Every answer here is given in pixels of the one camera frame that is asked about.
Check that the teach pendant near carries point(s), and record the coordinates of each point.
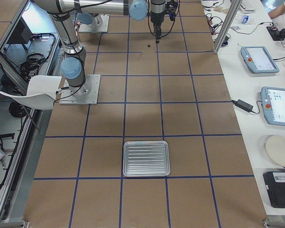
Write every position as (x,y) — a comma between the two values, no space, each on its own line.
(273,104)

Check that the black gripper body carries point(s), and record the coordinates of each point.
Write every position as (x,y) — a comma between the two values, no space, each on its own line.
(156,14)

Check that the black flat box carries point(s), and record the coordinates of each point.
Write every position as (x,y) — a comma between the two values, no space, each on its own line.
(275,186)

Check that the white round plate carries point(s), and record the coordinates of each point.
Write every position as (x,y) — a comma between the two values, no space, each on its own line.
(275,148)

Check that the aluminium frame post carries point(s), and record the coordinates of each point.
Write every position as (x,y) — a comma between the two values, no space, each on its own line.
(226,25)

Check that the white plastic chair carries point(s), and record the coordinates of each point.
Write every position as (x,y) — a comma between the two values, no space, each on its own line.
(41,92)

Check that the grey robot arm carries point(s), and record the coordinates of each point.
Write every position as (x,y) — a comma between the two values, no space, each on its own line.
(59,11)

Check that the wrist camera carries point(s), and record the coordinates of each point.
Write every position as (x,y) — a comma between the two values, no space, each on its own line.
(171,6)

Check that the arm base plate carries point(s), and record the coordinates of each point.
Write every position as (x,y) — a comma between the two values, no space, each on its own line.
(98,25)
(87,94)

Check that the black power adapter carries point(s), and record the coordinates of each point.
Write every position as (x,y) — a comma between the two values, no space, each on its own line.
(243,105)

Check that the ribbed metal tray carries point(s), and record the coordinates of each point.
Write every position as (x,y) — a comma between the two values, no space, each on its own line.
(146,159)

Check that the teach pendant far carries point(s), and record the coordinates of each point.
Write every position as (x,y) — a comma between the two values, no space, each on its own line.
(258,60)

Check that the teach pendant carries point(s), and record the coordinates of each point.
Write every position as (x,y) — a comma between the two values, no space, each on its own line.
(258,60)
(273,104)

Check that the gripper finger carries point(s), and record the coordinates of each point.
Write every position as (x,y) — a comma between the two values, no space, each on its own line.
(156,35)
(159,35)

